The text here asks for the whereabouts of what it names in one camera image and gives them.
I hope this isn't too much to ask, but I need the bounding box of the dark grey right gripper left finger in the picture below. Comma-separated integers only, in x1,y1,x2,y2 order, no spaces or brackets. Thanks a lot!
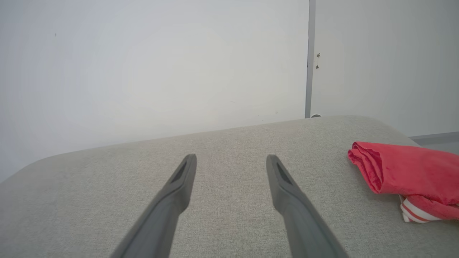
109,154,198,258

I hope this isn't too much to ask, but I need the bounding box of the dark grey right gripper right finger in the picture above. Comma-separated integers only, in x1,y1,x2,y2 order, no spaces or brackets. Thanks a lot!
266,154,349,258

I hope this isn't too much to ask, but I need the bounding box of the red white-trimmed jersey shirt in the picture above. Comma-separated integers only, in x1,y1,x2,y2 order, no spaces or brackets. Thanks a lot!
347,141,459,224

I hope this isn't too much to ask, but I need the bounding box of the grey fabric sofa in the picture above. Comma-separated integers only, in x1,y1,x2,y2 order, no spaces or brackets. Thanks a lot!
0,115,459,258

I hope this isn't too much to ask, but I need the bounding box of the grey vertical wall trim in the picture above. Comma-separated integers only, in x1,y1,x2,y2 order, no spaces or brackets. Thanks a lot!
304,0,317,119

